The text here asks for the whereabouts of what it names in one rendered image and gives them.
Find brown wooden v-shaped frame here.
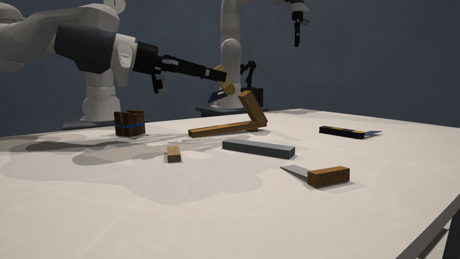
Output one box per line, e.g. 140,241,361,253
188,90,268,138

